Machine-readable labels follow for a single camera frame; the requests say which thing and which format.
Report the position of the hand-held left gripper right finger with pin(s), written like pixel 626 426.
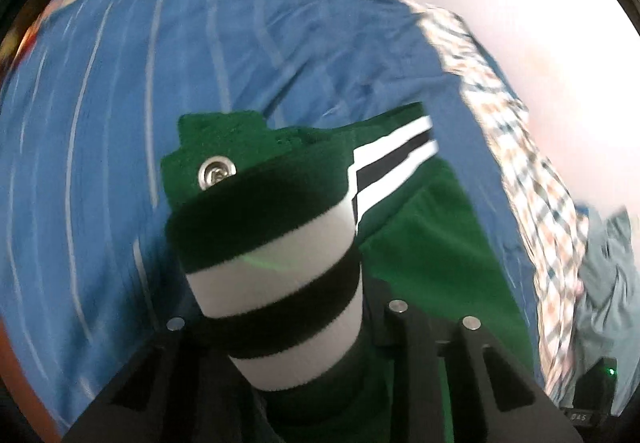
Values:
pixel 415 373

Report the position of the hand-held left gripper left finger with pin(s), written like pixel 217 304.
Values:
pixel 165 373

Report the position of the green and cream varsity jacket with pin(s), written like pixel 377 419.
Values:
pixel 420 233

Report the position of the teal duvet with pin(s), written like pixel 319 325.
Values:
pixel 607 283

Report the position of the plaid checked blanket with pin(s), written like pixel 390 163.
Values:
pixel 540 203

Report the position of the blue striped bed sheet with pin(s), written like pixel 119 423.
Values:
pixel 150 73

